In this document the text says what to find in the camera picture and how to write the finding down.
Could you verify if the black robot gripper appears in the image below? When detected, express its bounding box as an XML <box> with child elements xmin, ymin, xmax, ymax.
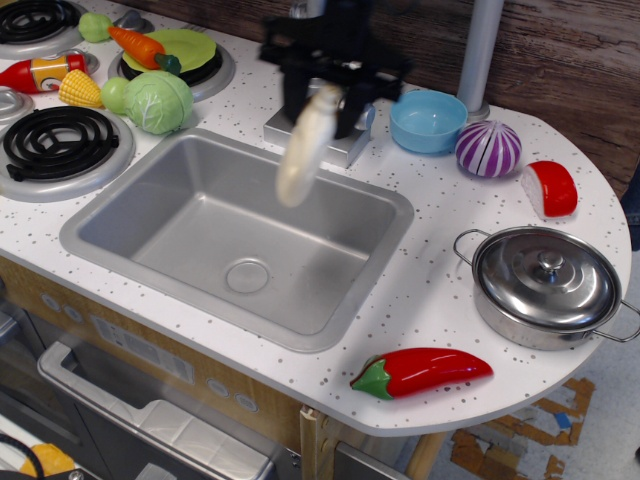
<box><xmin>259</xmin><ymin>1</ymin><xmax>412</xmax><ymax>139</ymax></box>

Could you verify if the cream detergent bottle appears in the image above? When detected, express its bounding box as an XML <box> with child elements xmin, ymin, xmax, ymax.
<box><xmin>275</xmin><ymin>84</ymin><xmax>342</xmax><ymax>208</ymax></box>

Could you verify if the silver toy sink basin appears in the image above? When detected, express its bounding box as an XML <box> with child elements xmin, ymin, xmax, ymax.
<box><xmin>60</xmin><ymin>129</ymin><xmax>414</xmax><ymax>353</ymax></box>

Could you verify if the silver toy faucet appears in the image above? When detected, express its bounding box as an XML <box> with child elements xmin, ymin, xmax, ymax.
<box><xmin>263</xmin><ymin>0</ymin><xmax>376</xmax><ymax>169</ymax></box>

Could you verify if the light blue bowl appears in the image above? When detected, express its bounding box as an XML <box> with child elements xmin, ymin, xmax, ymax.
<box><xmin>390</xmin><ymin>90</ymin><xmax>468</xmax><ymax>155</ymax></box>

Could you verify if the back right stove burner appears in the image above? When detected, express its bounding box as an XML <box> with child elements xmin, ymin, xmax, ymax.
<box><xmin>119</xmin><ymin>51</ymin><xmax>223</xmax><ymax>87</ymax></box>

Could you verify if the green plate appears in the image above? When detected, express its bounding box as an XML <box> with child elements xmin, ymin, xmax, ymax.
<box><xmin>146</xmin><ymin>29</ymin><xmax>217</xmax><ymax>74</ymax></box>

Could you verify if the green toy cabbage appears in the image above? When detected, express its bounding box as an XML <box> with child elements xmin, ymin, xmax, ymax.
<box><xmin>101</xmin><ymin>70</ymin><xmax>194</xmax><ymax>135</ymax></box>

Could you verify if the purple striped toy onion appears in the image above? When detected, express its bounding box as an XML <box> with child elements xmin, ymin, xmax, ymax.
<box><xmin>454</xmin><ymin>120</ymin><xmax>522</xmax><ymax>178</ymax></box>

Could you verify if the grey vertical pole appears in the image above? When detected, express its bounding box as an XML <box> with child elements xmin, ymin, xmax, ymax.
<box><xmin>456</xmin><ymin>0</ymin><xmax>504</xmax><ymax>122</ymax></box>

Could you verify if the orange toy carrot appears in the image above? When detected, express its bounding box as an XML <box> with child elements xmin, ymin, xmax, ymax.
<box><xmin>107</xmin><ymin>26</ymin><xmax>182</xmax><ymax>76</ymax></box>

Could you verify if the small green toy vegetable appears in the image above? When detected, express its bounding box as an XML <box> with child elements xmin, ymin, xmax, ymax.
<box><xmin>78</xmin><ymin>12</ymin><xmax>113</xmax><ymax>43</ymax></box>

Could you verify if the red toy cheese wedge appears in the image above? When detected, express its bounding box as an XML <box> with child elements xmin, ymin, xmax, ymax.
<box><xmin>521</xmin><ymin>161</ymin><xmax>578</xmax><ymax>219</ymax></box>

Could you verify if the yellow toy corn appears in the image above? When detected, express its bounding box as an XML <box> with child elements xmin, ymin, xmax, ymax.
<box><xmin>58</xmin><ymin>70</ymin><xmax>103</xmax><ymax>108</ymax></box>

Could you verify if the front black stove burner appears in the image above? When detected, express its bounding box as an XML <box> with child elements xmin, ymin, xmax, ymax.
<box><xmin>2</xmin><ymin>106</ymin><xmax>120</xmax><ymax>182</ymax></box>

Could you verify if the red toy ketchup bottle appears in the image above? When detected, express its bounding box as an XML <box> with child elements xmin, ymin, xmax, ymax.
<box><xmin>0</xmin><ymin>54</ymin><xmax>88</xmax><ymax>94</ymax></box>

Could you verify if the steel pot with lid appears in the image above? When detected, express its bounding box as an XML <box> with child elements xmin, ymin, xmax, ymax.
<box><xmin>453</xmin><ymin>226</ymin><xmax>639</xmax><ymax>351</ymax></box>

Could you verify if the red toy chili pepper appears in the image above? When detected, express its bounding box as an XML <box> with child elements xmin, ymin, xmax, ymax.
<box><xmin>350</xmin><ymin>348</ymin><xmax>493</xmax><ymax>400</ymax></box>

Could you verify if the back left stove burner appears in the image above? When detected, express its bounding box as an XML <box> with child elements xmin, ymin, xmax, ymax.
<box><xmin>1</xmin><ymin>0</ymin><xmax>81</xmax><ymax>45</ymax></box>

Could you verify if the yellow object bottom left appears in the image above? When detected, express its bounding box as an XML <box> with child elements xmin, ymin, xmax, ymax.
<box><xmin>30</xmin><ymin>443</ymin><xmax>76</xmax><ymax>477</ymax></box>

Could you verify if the silver oven door handle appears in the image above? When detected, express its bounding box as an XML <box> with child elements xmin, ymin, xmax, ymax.
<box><xmin>38</xmin><ymin>342</ymin><xmax>275</xmax><ymax>479</ymax></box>

